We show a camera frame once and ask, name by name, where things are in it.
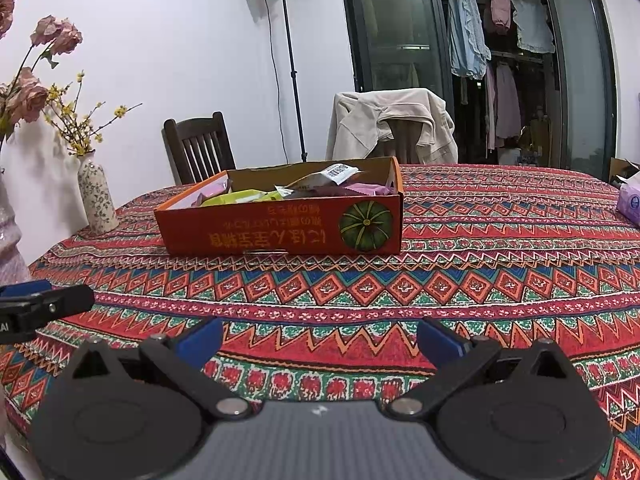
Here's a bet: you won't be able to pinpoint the light blue hanging shirt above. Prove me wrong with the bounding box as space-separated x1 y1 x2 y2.
446 0 492 80

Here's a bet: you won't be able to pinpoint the yellow flower branches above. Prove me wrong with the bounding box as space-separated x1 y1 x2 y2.
45 72 143 158

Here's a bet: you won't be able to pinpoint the large pink snack packet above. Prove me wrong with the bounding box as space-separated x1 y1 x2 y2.
345 182 396 196

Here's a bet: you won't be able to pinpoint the beige jacket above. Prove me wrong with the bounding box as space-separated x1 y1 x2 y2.
326 88 459 165

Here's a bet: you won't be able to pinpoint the dark wooden chair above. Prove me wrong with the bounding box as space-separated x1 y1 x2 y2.
162 111 237 186

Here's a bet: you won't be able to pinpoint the red patterned tablecloth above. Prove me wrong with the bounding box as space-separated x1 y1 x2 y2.
0 162 640 480

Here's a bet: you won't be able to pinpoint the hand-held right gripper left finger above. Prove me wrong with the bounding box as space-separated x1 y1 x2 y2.
72 317 253 421

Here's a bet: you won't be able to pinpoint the brown cardboard carton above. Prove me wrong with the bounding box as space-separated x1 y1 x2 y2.
609 157 640 186

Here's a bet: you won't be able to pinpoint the white grey snack packet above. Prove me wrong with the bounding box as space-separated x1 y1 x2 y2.
277 162 361 196

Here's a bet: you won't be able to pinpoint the white floral ceramic vase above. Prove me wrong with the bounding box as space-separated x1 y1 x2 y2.
77 150 120 236

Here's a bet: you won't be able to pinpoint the yellow-green snack packet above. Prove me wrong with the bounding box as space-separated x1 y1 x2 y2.
200 189 281 207

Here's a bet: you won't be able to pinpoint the white hanging blouse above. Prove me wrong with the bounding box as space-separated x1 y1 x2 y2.
510 0 557 55

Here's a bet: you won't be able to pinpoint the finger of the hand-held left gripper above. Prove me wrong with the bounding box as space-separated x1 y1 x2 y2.
0 280 96 328

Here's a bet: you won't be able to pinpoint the wooden chair under jacket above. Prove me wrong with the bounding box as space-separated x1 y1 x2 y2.
372 119 431 165

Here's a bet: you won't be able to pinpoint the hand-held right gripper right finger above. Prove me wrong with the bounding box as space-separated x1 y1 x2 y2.
390 317 576 421

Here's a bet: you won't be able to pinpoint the purple tissue pack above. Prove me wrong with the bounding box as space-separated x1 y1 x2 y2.
616 170 640 228

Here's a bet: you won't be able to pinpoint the pale pink vase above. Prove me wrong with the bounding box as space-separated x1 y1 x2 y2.
0 170 32 286

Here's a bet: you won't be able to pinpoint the mauve hanging garment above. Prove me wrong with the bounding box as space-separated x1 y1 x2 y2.
492 62 522 140

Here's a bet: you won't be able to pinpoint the orange cardboard box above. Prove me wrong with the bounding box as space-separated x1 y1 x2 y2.
153 156 405 256

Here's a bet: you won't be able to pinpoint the pink rose stems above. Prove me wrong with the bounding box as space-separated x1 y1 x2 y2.
0 0 85 161

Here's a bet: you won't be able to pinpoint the pink hanging garment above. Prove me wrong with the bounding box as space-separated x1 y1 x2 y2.
489 0 512 36

